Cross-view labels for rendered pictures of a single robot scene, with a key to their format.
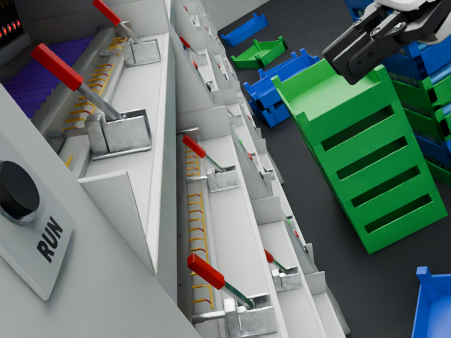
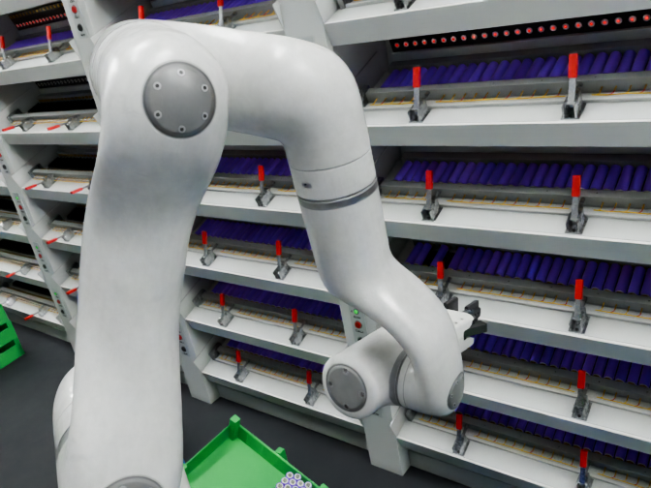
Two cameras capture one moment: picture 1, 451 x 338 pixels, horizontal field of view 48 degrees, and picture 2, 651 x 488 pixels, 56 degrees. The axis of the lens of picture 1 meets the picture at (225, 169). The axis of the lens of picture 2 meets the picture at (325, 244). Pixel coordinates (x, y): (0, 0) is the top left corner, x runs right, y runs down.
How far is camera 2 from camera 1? 1.29 m
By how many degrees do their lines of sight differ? 107
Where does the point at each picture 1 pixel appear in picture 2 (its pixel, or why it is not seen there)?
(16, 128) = not seen: hidden behind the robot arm
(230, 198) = (556, 322)
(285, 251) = (626, 428)
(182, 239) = (505, 282)
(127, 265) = not seen: hidden behind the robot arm
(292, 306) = (555, 403)
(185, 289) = (465, 276)
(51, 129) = (445, 191)
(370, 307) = not seen: outside the picture
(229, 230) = (518, 312)
